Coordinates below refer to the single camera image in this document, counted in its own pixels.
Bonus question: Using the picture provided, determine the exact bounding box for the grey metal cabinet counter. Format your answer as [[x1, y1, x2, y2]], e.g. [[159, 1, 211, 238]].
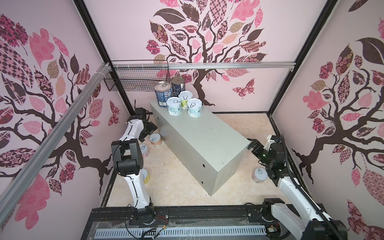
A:
[[150, 101, 250, 196]]

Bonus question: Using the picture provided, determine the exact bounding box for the black aluminium frame rail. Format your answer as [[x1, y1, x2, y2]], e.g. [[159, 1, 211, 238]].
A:
[[81, 203, 277, 240]]

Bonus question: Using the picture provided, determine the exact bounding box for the pink floral small can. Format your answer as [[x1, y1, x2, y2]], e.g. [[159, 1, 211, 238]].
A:
[[252, 168, 268, 184]]

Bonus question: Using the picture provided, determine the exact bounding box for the dark blue tall can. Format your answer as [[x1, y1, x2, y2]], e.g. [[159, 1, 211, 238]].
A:
[[171, 76, 186, 97]]

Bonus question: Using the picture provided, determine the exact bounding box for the black corrugated cable conduit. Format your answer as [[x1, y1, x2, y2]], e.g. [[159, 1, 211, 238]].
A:
[[280, 134, 343, 240]]

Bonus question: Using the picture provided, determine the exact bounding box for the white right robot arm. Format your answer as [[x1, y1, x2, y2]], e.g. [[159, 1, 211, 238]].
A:
[[248, 135, 348, 240]]

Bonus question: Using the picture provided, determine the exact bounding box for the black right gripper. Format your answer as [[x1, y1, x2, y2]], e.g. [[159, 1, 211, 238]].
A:
[[246, 137, 273, 168]]

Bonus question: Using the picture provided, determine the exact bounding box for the light green small can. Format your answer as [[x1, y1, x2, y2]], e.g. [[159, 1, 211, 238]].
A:
[[178, 91, 193, 109]]

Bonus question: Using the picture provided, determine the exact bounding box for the blue white label can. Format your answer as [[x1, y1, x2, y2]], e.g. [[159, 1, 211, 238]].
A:
[[154, 81, 173, 108]]

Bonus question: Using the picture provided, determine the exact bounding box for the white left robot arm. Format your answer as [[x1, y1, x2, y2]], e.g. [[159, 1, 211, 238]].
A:
[[111, 108, 157, 220]]

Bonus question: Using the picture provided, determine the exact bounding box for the black wire mesh basket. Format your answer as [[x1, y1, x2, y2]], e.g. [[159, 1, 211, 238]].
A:
[[104, 60, 171, 92]]

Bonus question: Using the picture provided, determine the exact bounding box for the pink label small can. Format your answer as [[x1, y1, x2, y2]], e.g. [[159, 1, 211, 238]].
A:
[[140, 144, 150, 159]]

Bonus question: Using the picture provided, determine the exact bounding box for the white slotted cable duct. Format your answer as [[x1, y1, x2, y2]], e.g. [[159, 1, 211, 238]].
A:
[[93, 226, 267, 240]]

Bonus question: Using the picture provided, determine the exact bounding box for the teal label small can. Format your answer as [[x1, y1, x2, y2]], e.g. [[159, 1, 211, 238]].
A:
[[166, 97, 183, 116]]

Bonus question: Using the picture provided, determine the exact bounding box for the yellow label small can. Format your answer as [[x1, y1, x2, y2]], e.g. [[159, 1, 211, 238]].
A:
[[141, 169, 151, 185]]

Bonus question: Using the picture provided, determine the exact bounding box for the orange label small can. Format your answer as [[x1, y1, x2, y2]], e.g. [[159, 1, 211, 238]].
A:
[[150, 133, 163, 147]]

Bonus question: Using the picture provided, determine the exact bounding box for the silver diagonal aluminium bar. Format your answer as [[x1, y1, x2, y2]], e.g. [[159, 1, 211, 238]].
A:
[[0, 62, 112, 224]]

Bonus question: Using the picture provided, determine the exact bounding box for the silver aluminium crossbar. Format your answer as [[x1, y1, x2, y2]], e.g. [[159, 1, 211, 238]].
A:
[[113, 61, 296, 70]]

